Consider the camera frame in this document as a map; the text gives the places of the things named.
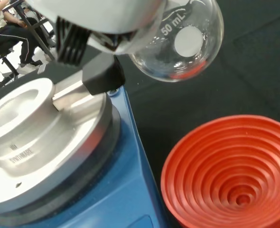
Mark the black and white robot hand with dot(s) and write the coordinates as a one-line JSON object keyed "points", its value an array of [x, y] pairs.
{"points": [[102, 16]]}

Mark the heater with blue base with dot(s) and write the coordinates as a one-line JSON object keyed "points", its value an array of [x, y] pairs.
{"points": [[66, 154]]}

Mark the red ribbed flask stand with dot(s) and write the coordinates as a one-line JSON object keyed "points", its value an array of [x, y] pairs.
{"points": [[230, 180]]}

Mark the person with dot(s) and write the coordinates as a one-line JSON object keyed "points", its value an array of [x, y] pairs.
{"points": [[10, 38]]}

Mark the black metal chair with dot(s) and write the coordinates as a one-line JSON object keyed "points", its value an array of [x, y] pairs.
{"points": [[2, 64]]}

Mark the black metal table frame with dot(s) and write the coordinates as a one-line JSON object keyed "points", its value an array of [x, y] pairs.
{"points": [[33, 26]]}

